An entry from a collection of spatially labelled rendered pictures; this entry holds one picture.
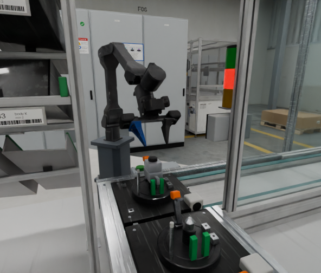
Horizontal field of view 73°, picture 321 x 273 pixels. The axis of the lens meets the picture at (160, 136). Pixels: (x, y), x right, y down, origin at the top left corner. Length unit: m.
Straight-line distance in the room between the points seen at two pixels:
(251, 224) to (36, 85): 0.69
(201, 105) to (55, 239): 4.36
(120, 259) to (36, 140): 3.30
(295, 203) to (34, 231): 0.86
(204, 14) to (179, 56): 5.87
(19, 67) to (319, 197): 0.96
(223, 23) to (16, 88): 9.87
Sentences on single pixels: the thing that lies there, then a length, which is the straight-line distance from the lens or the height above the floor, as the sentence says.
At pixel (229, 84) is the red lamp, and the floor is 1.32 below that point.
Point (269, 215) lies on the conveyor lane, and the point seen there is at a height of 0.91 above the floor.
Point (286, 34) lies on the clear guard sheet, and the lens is 0.69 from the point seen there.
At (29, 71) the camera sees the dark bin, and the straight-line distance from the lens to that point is 0.46.
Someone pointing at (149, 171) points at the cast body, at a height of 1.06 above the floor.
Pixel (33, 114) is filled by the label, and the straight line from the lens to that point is 0.40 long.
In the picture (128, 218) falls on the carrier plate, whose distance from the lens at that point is 0.63.
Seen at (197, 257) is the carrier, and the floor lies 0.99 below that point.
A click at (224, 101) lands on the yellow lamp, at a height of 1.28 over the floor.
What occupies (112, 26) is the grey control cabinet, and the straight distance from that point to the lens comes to 3.68.
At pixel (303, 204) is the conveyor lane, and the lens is 0.92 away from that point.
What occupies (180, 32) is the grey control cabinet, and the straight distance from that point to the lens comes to 4.02.
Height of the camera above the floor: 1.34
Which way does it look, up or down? 16 degrees down
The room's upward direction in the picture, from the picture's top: straight up
